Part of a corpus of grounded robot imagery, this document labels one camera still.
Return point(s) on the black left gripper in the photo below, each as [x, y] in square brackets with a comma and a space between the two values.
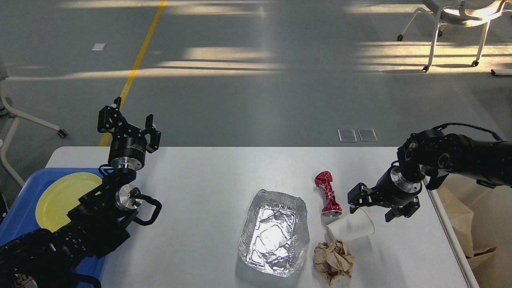
[128, 146]

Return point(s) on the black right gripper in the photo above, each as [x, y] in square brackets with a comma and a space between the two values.
[392, 190]

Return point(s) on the wooden board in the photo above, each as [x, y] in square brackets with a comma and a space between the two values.
[460, 218]

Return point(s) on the yellow plastic plate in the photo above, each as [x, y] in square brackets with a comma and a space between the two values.
[61, 196]

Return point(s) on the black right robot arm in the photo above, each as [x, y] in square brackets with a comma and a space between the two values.
[434, 154]

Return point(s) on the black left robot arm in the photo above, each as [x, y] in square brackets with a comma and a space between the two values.
[131, 205]

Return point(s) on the crushed red soda can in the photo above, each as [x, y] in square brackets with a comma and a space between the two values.
[332, 208]

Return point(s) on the crumpled brown paper ball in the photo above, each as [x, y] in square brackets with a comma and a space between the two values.
[334, 261]

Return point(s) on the white plastic bin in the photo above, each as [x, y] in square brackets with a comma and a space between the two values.
[491, 226]

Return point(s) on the aluminium foil tray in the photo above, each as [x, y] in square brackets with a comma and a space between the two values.
[275, 237]

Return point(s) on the white chair base left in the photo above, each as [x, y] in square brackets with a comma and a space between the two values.
[16, 116]

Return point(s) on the blue plastic tray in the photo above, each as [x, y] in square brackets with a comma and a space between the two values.
[20, 216]

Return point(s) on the white office chair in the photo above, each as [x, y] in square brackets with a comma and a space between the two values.
[457, 13]

